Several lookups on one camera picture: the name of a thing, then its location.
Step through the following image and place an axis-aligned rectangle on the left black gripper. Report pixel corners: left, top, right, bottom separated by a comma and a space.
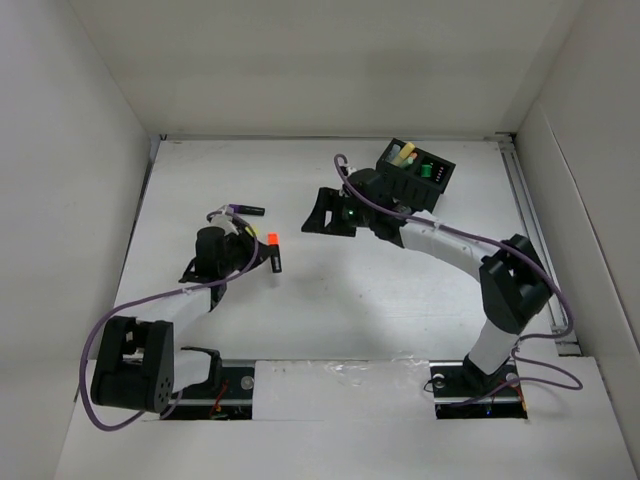
218, 227, 273, 276

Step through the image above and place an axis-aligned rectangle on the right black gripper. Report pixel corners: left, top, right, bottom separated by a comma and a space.
301, 187, 374, 238

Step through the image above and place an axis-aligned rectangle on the yellow-capped black marker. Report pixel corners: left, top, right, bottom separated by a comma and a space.
245, 225, 260, 238

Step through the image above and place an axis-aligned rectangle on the black orange-capped highlighter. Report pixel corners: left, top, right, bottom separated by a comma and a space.
267, 232, 282, 274

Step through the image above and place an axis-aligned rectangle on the black purple-capped marker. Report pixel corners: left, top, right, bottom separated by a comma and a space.
229, 204, 266, 217

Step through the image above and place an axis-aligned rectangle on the blue pastel highlighter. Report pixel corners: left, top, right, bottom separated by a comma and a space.
388, 145, 401, 161

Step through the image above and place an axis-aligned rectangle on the green pastel highlighter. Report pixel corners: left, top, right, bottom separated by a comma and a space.
402, 154, 417, 168

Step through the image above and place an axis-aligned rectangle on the yellow pastel highlighter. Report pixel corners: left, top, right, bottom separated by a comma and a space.
393, 142, 415, 165

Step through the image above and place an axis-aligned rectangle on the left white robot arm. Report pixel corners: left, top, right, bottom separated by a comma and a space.
80, 226, 282, 413

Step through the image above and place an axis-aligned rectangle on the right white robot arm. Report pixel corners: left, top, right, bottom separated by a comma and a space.
301, 167, 552, 396

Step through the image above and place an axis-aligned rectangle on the black two-compartment organizer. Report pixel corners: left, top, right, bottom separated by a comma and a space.
376, 138, 456, 213

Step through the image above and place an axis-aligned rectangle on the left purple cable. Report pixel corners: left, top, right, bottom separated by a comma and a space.
79, 204, 260, 432

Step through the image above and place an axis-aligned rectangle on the purple cable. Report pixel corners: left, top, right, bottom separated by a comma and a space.
79, 204, 260, 432
332, 153, 584, 407

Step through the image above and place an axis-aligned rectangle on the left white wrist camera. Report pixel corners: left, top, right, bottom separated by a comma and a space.
207, 206, 238, 235

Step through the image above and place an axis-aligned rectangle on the aluminium side rail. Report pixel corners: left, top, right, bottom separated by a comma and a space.
495, 134, 567, 334

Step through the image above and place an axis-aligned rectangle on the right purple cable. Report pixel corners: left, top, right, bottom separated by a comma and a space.
332, 153, 584, 407

